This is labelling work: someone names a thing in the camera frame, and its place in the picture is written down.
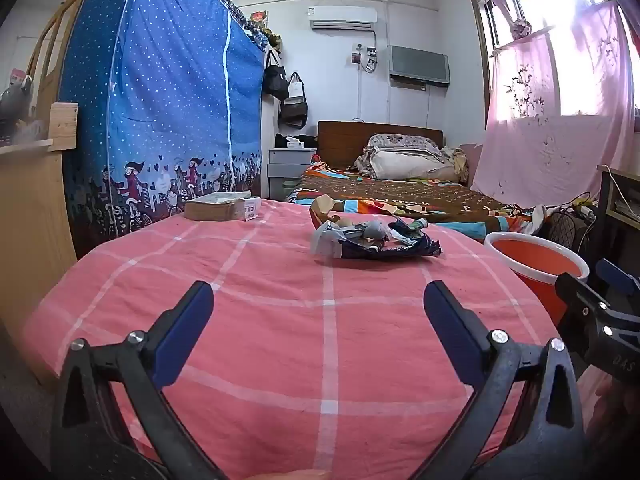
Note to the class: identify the blue dotted fabric wardrobe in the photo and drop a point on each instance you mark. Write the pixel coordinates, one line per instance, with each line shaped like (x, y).
(150, 85)

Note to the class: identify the colourful patterned bedsheet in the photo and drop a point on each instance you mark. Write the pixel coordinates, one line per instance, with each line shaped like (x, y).
(400, 195)

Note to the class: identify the white grey plastic wrapper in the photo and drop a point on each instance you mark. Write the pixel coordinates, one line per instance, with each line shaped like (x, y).
(327, 242)

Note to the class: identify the black bag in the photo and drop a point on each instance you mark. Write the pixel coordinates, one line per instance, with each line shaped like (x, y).
(281, 141)

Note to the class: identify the pink cushion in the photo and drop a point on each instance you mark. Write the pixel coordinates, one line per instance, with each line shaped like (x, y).
(471, 162)

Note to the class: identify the wooden arched frame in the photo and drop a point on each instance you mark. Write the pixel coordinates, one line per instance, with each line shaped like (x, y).
(47, 45)

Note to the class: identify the grey paper ball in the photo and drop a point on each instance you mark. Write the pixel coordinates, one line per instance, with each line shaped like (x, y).
(375, 230)

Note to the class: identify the floral pillow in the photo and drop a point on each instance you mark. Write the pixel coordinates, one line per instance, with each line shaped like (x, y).
(400, 141)

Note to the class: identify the grey covered wall television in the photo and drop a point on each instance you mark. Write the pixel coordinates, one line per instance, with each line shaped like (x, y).
(419, 65)

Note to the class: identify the tissue box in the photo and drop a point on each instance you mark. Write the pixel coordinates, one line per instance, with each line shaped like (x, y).
(296, 143)

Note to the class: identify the grey tote bag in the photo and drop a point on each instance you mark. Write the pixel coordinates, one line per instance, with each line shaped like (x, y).
(294, 107)

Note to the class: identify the black mesh fan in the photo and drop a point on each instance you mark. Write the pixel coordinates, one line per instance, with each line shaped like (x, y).
(565, 232)

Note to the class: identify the pink hanging sheet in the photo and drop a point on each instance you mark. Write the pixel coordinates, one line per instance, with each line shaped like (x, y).
(540, 150)

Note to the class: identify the beige crumpled blanket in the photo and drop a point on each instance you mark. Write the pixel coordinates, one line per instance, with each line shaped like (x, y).
(456, 162)

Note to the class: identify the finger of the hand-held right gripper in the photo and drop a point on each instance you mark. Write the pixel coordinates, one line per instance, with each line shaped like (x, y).
(620, 280)
(585, 307)

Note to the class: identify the light wooden cabinet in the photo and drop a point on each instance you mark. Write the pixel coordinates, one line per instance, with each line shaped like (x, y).
(30, 210)

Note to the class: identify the dark blue wrapper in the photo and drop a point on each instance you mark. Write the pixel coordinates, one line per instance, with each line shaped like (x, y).
(395, 250)

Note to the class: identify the orange bucket with white rim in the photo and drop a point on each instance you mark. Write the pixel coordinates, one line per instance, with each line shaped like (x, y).
(530, 260)

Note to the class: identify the green bin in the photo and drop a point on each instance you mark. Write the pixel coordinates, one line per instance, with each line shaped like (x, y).
(291, 191)

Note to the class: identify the grey nightstand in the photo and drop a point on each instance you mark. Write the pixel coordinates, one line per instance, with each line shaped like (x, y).
(290, 170)

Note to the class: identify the white air conditioner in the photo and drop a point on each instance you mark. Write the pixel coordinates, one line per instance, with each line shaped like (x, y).
(342, 16)

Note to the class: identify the green white tube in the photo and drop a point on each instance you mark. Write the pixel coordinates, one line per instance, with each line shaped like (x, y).
(407, 225)

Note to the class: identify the wooden bed headboard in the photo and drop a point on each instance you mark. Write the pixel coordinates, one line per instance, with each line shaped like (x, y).
(345, 145)

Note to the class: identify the brown cardboard box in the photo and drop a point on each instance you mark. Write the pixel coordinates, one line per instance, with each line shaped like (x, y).
(210, 208)

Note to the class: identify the red picture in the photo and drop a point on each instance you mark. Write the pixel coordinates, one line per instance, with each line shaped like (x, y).
(260, 18)

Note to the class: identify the black handbag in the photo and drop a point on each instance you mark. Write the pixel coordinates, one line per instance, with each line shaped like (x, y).
(275, 80)

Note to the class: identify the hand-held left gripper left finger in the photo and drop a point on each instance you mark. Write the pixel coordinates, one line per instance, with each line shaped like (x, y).
(175, 345)

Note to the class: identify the grey plush toy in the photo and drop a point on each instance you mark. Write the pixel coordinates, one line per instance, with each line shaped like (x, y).
(15, 102)

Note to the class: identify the pink checked blanket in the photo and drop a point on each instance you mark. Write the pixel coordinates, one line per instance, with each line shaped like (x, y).
(280, 310)

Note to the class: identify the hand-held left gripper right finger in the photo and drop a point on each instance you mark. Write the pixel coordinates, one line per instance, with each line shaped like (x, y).
(452, 340)

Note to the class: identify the yellow power strip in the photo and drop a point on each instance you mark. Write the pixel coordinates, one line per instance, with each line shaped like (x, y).
(584, 206)

